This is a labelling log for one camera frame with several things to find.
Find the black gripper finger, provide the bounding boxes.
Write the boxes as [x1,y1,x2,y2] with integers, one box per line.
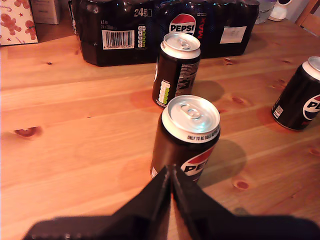
[171,164,236,240]
[109,164,173,240]

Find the wooden chair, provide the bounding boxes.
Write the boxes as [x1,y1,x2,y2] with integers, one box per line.
[294,0,320,37]

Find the shrink-wrapped Pepsi Max can pack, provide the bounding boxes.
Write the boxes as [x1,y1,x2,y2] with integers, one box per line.
[67,0,261,67]

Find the gingerbread print tissue box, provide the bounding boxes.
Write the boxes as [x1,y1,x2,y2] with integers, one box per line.
[0,0,39,47]

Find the black Pepsi Max can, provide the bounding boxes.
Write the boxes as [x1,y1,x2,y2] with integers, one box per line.
[271,56,320,131]
[149,94,221,185]
[151,31,202,110]

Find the small white round camera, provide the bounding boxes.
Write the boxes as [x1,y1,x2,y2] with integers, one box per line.
[268,0,294,21]

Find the large clear water bottle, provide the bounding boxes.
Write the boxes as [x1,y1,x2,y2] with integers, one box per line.
[255,0,277,25]

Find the white cardboard box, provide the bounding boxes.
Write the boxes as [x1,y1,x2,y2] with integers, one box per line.
[29,0,61,25]

